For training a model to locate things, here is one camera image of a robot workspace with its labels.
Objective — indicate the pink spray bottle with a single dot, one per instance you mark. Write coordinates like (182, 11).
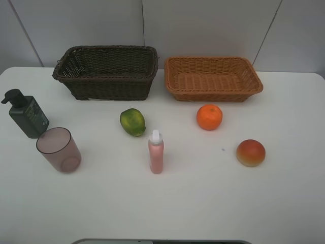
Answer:
(156, 152)

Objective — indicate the green mango fruit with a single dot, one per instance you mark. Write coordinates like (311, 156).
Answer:
(133, 122)

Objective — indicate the orange tangerine fruit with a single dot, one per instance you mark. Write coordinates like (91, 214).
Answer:
(209, 117)

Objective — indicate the red yellow peach fruit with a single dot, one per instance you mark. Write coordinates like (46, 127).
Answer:
(250, 153)

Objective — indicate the translucent pink plastic cup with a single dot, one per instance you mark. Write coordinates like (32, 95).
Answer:
(59, 148)

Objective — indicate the dark green pump bottle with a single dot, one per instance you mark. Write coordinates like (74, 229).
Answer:
(26, 113)

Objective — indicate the light brown wicker basket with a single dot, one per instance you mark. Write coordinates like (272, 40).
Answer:
(211, 79)

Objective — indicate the dark brown wicker basket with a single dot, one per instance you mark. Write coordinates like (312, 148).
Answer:
(115, 72)

